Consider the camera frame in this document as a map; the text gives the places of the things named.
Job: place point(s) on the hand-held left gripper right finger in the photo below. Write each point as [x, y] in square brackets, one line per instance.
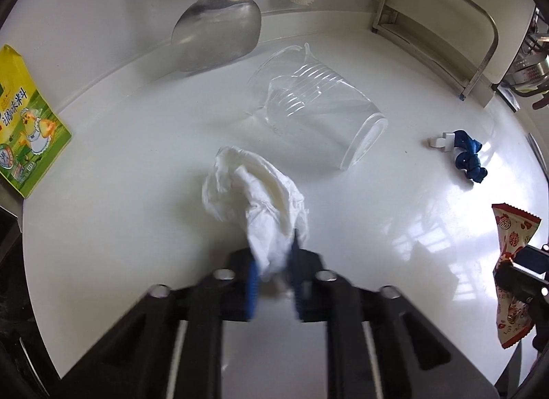
[297, 283]

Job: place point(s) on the steel bowl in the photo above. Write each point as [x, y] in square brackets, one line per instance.
[534, 73]

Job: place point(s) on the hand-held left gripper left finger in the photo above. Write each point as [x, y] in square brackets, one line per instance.
[253, 283]

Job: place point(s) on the green seasoning packet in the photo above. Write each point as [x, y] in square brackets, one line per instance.
[25, 124]

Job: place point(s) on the white tissue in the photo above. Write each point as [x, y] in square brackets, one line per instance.
[261, 206]

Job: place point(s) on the clear plastic cup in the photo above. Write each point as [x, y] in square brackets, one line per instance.
[317, 111]

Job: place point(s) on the metal frame rack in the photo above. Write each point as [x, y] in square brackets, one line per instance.
[437, 30]

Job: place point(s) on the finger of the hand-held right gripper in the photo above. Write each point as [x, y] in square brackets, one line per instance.
[521, 285]
[532, 259]

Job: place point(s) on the red snack wrapper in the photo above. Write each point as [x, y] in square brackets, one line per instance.
[512, 231]

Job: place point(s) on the metal ladle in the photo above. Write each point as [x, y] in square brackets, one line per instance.
[218, 30]

